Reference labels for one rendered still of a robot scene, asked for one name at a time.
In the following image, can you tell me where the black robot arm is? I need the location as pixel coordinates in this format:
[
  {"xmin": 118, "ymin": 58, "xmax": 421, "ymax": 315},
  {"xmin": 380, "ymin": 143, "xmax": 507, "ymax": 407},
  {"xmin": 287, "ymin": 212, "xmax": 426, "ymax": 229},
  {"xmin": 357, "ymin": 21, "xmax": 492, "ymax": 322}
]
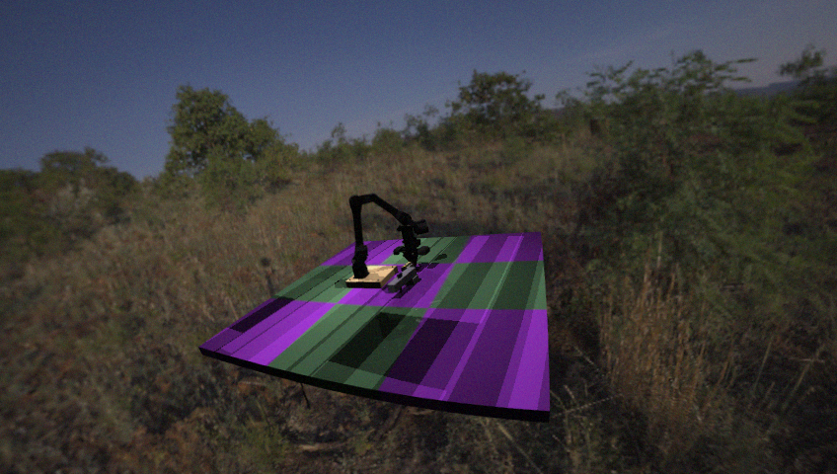
[{"xmin": 349, "ymin": 193, "xmax": 428, "ymax": 278}]

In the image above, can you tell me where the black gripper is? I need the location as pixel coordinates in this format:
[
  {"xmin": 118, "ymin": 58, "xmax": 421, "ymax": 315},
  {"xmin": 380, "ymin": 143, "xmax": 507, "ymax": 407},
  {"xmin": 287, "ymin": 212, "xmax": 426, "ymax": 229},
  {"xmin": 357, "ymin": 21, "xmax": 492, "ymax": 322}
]
[{"xmin": 393, "ymin": 236, "xmax": 430, "ymax": 265}]

